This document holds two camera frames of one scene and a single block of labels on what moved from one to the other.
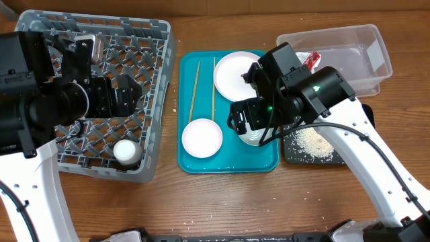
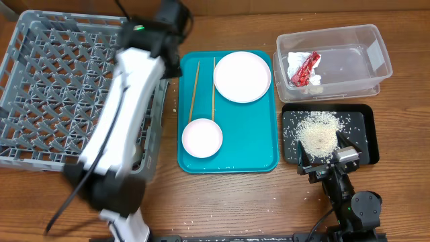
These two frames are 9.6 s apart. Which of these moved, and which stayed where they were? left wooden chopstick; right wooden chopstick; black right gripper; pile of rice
Moved: black right gripper
Stayed: pile of rice; left wooden chopstick; right wooden chopstick
